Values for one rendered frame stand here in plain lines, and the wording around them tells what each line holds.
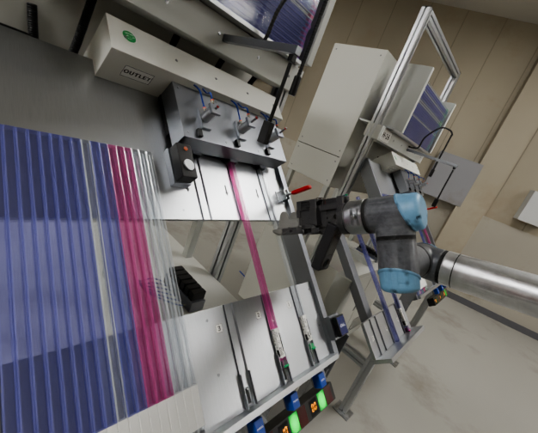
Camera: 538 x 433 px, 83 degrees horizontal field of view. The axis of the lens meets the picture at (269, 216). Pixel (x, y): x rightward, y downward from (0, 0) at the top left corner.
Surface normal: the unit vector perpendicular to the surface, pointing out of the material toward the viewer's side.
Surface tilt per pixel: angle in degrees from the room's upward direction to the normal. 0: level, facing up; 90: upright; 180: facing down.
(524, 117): 90
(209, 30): 90
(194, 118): 43
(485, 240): 90
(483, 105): 90
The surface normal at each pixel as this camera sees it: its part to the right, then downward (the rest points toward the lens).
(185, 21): 0.68, 0.44
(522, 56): -0.38, 0.14
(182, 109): 0.72, -0.36
